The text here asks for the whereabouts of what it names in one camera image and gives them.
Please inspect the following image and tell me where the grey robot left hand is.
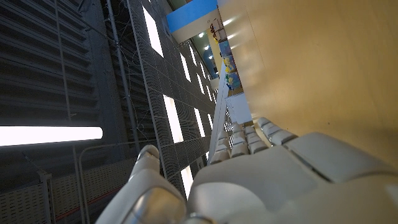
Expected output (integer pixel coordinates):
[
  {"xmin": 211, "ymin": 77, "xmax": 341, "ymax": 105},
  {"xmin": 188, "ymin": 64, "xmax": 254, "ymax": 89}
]
[{"xmin": 96, "ymin": 116, "xmax": 398, "ymax": 224}]

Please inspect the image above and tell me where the white whiteboard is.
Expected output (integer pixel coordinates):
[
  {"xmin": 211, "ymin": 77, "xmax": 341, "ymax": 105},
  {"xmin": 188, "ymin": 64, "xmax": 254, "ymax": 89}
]
[{"xmin": 224, "ymin": 92, "xmax": 254, "ymax": 125}]

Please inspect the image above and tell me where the rectangular ceiling panel light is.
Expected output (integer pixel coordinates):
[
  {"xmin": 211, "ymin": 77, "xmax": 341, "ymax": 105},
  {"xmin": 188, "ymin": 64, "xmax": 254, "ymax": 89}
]
[
  {"xmin": 162, "ymin": 94, "xmax": 185, "ymax": 144},
  {"xmin": 142, "ymin": 6, "xmax": 165, "ymax": 58}
]

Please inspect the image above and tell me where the colourful poster board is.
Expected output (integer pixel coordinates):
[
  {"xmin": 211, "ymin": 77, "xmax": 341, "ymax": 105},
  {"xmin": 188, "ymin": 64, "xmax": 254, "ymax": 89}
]
[{"xmin": 218, "ymin": 39, "xmax": 244, "ymax": 91}]

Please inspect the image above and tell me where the grey ceiling pipe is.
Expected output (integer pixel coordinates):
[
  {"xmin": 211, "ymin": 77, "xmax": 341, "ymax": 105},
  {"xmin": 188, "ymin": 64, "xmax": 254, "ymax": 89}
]
[{"xmin": 105, "ymin": 0, "xmax": 141, "ymax": 153}]

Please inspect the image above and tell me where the blue ceiling beam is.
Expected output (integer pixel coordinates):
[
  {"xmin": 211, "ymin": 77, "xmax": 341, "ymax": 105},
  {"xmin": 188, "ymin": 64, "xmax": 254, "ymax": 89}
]
[{"xmin": 165, "ymin": 0, "xmax": 219, "ymax": 34}]

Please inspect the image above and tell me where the long ceiling tube light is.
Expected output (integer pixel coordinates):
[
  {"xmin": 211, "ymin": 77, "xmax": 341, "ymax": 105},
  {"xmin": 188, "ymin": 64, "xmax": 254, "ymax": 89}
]
[{"xmin": 0, "ymin": 125, "xmax": 104, "ymax": 147}]

